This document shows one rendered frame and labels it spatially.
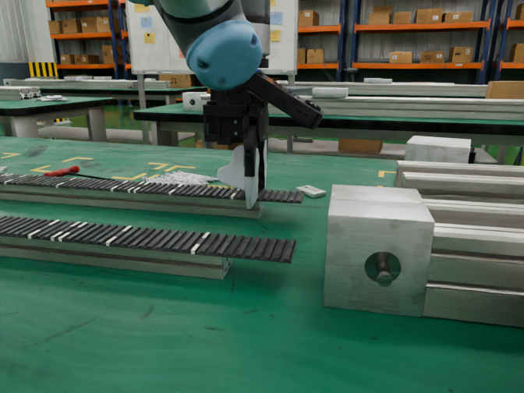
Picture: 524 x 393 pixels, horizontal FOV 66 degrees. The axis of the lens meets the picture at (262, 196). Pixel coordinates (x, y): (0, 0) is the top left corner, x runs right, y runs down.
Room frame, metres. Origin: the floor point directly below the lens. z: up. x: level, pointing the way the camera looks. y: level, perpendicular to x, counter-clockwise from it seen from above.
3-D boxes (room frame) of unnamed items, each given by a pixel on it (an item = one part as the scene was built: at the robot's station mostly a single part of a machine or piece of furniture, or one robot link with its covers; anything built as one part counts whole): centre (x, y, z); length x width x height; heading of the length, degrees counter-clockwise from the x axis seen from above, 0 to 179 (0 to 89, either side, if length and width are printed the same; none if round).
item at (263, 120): (0.60, 0.03, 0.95); 0.09 x 0.08 x 0.12; 78
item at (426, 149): (0.70, -0.31, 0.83); 0.11 x 0.10 x 0.10; 153
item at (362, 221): (0.36, -0.11, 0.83); 0.12 x 0.09 x 0.10; 168
